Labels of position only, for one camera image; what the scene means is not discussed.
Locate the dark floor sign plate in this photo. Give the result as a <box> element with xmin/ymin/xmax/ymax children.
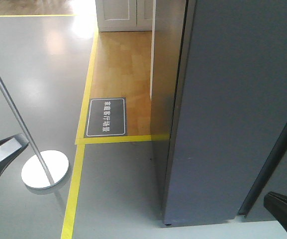
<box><xmin>84</xmin><ymin>98</ymin><xmax>127</xmax><ymax>138</ymax></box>

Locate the white panelled cabinet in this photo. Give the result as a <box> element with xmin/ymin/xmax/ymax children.
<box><xmin>96</xmin><ymin>0</ymin><xmax>154</xmax><ymax>32</ymax></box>

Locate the open fridge door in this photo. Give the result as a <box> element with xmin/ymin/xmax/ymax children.
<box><xmin>164</xmin><ymin>0</ymin><xmax>287</xmax><ymax>226</ymax></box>

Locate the dark grey fridge body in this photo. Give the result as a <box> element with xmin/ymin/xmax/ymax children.
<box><xmin>238</xmin><ymin>123</ymin><xmax>287</xmax><ymax>217</ymax></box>

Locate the metal stanchion post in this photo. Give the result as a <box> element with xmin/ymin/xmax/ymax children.
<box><xmin>0</xmin><ymin>77</ymin><xmax>69</xmax><ymax>190</ymax></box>

